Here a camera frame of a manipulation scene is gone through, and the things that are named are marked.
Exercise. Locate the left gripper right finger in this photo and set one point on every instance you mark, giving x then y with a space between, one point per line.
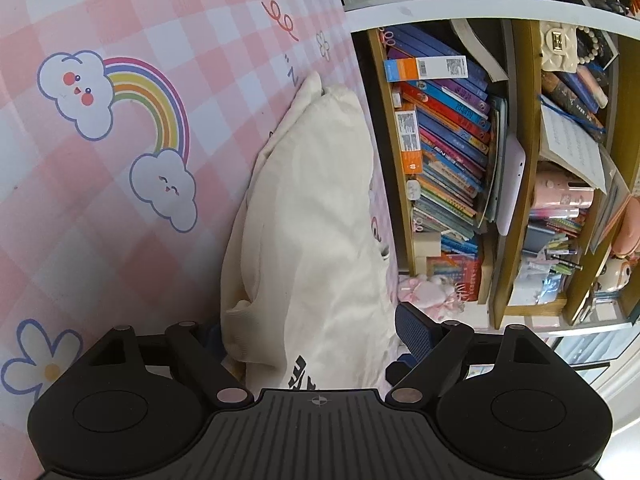
439 348

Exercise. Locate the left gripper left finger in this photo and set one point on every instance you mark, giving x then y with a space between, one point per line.
199 370

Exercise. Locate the cream t-shirt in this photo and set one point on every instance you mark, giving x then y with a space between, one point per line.
304 298

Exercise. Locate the pink white bunny plush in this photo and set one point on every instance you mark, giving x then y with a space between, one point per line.
437 297

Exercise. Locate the small white box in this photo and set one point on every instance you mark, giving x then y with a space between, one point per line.
413 190

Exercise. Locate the white tablet device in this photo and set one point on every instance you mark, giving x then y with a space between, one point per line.
514 161

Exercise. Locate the pink cup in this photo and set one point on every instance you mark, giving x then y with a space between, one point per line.
556 189

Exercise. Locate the flat white orange box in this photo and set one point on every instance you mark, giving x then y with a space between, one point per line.
409 141

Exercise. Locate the row of colourful books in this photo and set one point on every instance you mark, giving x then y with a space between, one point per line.
462 125

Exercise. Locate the pink checkered desk mat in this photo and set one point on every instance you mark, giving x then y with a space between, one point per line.
129 130

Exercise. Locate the white orange usmile box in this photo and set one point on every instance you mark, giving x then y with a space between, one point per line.
429 68

